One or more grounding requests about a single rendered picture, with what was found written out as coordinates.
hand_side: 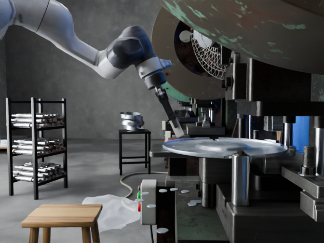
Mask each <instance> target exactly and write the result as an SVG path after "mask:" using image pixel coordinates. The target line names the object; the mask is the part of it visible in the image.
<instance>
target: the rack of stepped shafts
mask: <svg viewBox="0 0 324 243"><path fill-rule="evenodd" d="M11 103H31V113H17V114H13V115H12V117H16V118H15V119H11ZM36 103H38V104H39V113H36ZM43 103H62V118H58V117H60V114H53V113H43ZM6 119H7V124H6V125H7V149H8V178H9V196H12V195H14V182H18V181H26V182H33V189H34V200H38V199H39V190H38V186H41V185H44V184H47V183H50V182H53V181H56V180H58V179H61V178H64V188H68V162H67V114H66V98H62V101H43V100H42V99H39V100H36V98H35V97H32V98H31V101H11V98H6ZM57 121H62V122H57ZM54 126H55V127H54ZM28 128H32V137H31V138H30V139H29V138H26V139H20V140H15V141H14V142H15V143H19V144H18V145H13V146H12V130H18V129H28ZM61 128H63V143H60V142H61V139H54V138H44V137H43V131H44V130H52V129H61ZM37 131H39V132H40V137H37ZM58 142H59V143H58ZM12 147H13V148H17V149H13V150H12ZM60 150H61V151H60ZM61 153H63V168H61V165H60V164H54V163H49V162H44V157H49V156H53V155H57V154H61ZM18 155H33V162H30V163H26V164H25V165H20V166H15V168H18V169H19V170H17V171H13V156H18ZM38 159H40V162H38ZM13 173H15V174H16V175H13Z"/></svg>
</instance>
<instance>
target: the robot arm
mask: <svg viewBox="0 0 324 243"><path fill-rule="evenodd" d="M13 24H14V25H19V26H23V27H25V28H27V29H29V30H31V31H33V32H35V33H36V34H38V35H40V36H42V37H44V38H45V39H47V40H49V41H51V42H52V43H53V44H54V45H55V46H56V47H57V48H59V49H61V50H62V51H64V52H66V53H67V54H69V55H71V56H73V57H74V58H76V59H78V60H80V61H81V62H83V63H85V64H86V65H88V66H90V67H91V68H92V69H94V70H95V71H96V72H97V73H98V74H99V75H101V76H102V77H104V78H105V79H115V78H116V77H117V76H119V75H120V74H121V73H122V72H123V71H125V70H126V69H127V68H128V67H129V66H130V65H135V68H136V70H137V72H138V74H139V76H140V78H141V79H145V81H144V82H145V85H146V87H147V89H148V90H151V89H153V88H155V89H156V91H157V92H156V93H155V95H156V96H157V97H158V100H159V102H160V103H161V104H162V105H163V107H164V110H165V112H166V114H167V116H168V120H167V121H169V122H170V124H171V126H172V129H173V131H174V133H175V135H176V137H177V138H179V137H181V136H183V135H184V132H183V130H182V128H181V126H180V124H179V121H178V119H177V115H175V114H174V112H173V110H172V108H171V106H170V104H169V101H168V100H169V98H168V96H167V94H166V90H165V89H162V87H161V85H162V84H164V83H166V81H167V80H166V78H165V75H164V73H162V72H163V71H164V70H166V69H167V68H169V67H170V66H172V63H171V61H169V60H163V59H159V58H158V57H157V55H156V54H155V53H154V50H153V46H152V44H151V42H150V40H149V37H148V35H147V34H146V32H145V31H144V30H143V29H142V27H140V26H130V27H128V28H126V29H124V31H123V32H122V34H121V35H120V36H119V37H118V38H117V39H115V40H114V41H113V42H112V43H111V44H110V45H109V46H108V47H107V48H106V49H105V50H103V51H98V50H97V49H95V48H93V47H91V46H90V45H88V44H86V43H84V42H83V41H81V40H79V39H78V37H77V36H76V34H75V32H74V23H73V18H72V15H71V13H70V12H69V10H68V8H66V7H65V6H64V5H63V4H61V3H59V2H57V1H55V0H0V40H2V39H3V37H4V35H5V33H6V31H7V29H8V26H10V25H13Z"/></svg>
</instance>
